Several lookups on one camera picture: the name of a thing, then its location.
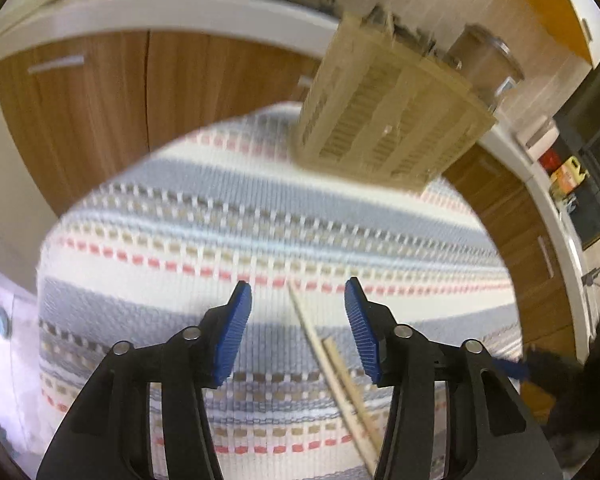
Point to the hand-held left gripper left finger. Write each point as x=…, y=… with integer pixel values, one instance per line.
x=232, y=335

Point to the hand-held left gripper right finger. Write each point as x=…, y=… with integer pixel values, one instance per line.
x=362, y=335

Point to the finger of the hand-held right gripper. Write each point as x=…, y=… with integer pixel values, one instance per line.
x=512, y=369

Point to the wooden chopstick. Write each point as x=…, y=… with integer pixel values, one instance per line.
x=345, y=380
x=310, y=330

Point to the beige plastic utensil basket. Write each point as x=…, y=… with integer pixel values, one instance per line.
x=380, y=125

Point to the striped woven tablecloth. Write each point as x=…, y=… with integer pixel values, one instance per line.
x=180, y=220

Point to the yellow oil bottle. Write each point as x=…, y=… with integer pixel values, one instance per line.
x=570, y=172

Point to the red packet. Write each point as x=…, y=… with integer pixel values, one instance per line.
x=550, y=159

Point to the wooden base cabinets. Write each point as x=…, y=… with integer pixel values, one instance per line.
x=80, y=110

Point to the glass jar with lid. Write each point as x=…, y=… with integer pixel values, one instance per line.
x=485, y=65

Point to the white kitchen countertop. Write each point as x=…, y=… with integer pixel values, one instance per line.
x=130, y=10

